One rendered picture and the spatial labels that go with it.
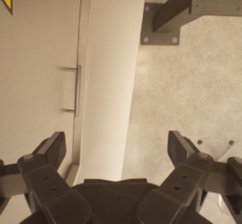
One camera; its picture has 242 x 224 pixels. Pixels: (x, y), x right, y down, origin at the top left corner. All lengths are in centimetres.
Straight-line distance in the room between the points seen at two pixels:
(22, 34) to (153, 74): 124
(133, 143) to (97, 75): 107
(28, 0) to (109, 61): 37
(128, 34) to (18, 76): 42
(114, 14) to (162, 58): 89
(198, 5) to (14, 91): 47
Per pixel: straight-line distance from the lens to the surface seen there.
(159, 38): 143
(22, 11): 28
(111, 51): 61
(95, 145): 69
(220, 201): 154
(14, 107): 27
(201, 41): 155
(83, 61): 59
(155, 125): 155
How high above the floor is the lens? 141
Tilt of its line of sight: 75 degrees down
